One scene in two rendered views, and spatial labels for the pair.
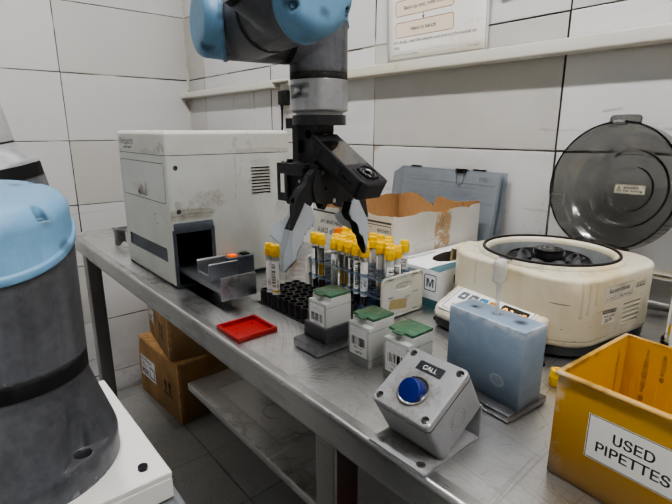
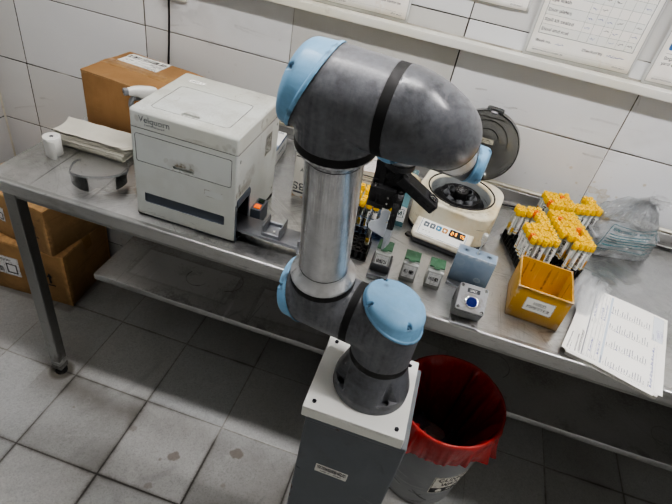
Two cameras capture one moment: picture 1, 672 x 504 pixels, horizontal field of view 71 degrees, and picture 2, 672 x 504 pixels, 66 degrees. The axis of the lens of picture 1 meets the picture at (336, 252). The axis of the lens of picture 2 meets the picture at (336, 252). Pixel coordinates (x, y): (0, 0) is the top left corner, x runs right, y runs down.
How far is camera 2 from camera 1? 0.96 m
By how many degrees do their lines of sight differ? 43
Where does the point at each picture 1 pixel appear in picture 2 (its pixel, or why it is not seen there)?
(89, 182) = not seen: outside the picture
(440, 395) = (482, 302)
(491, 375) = (474, 278)
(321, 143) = (409, 183)
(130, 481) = (412, 371)
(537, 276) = (472, 219)
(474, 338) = (468, 265)
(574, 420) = (520, 298)
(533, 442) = (494, 302)
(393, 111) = not seen: hidden behind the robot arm
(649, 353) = (529, 262)
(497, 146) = not seen: hidden behind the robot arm
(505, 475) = (496, 320)
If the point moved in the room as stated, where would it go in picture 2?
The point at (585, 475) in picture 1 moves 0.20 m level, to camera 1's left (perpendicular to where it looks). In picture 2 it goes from (520, 313) to (464, 340)
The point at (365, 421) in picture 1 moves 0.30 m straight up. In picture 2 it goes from (439, 313) to (480, 213)
